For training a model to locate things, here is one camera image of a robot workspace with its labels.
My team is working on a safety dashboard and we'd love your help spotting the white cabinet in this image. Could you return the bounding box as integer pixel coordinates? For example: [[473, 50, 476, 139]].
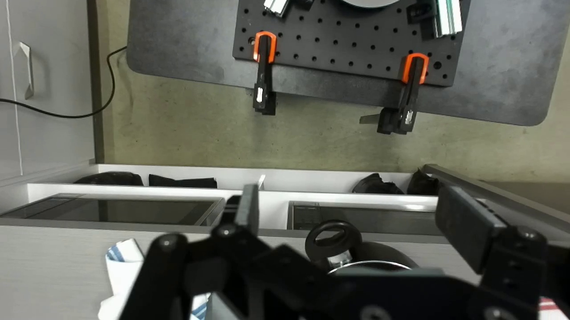
[[0, 0, 99, 184]]

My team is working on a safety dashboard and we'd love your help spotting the black perforated breadboard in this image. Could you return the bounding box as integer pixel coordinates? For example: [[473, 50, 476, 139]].
[[232, 0, 471, 89]]

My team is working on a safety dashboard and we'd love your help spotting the black standing panel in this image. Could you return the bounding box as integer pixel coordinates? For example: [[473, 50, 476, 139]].
[[421, 164, 570, 239]]

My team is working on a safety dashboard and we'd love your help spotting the orange and black clamp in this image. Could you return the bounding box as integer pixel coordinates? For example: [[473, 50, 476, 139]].
[[360, 52, 432, 137], [252, 31, 280, 116]]

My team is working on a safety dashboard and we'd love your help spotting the black fabric bundle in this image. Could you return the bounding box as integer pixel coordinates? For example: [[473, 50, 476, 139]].
[[149, 175, 220, 191], [74, 171, 145, 187], [353, 173, 407, 196], [407, 168, 442, 198]]

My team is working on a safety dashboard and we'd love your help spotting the glass lid with black knob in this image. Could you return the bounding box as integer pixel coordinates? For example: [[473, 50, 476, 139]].
[[305, 219, 421, 278]]

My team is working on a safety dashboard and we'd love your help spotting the white towel with red stripes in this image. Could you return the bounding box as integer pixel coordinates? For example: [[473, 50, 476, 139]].
[[537, 297, 567, 320]]

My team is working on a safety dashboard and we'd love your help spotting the grey counter unit with shelves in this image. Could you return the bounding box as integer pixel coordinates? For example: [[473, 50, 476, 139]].
[[0, 162, 570, 320]]

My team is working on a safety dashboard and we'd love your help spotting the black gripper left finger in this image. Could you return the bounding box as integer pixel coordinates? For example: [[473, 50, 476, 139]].
[[122, 184, 336, 320]]

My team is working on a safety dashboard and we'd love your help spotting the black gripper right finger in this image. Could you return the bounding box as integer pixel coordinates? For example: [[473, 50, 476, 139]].
[[435, 184, 570, 320]]

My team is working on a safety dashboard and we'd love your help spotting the aluminium rail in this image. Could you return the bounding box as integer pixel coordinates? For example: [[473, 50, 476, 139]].
[[425, 0, 467, 40], [264, 0, 295, 18]]

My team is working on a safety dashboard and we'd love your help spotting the black floor cable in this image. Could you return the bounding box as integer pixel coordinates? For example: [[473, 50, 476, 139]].
[[0, 45, 131, 121]]

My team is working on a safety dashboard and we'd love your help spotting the white cloth with blue stripes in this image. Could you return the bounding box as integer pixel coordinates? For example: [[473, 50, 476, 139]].
[[97, 237, 211, 320]]

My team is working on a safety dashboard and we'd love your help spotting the black robot table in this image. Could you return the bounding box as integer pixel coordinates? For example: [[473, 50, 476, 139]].
[[127, 0, 570, 129]]

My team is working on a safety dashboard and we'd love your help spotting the silver cabinet handle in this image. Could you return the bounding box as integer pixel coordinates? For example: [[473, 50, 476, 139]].
[[17, 41, 36, 102]]

